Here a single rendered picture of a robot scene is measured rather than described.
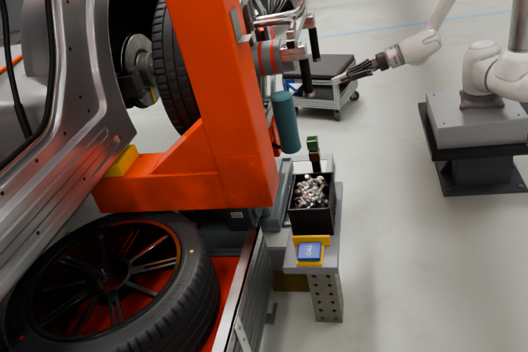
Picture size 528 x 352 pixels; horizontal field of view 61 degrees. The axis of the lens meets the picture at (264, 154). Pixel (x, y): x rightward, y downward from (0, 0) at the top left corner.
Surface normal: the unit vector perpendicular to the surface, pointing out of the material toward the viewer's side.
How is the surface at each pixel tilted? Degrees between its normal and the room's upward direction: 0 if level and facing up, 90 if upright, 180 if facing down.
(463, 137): 90
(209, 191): 90
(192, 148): 90
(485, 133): 90
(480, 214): 0
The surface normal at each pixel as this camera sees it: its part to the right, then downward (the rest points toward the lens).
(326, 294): -0.18, 0.55
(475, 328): -0.20, -0.83
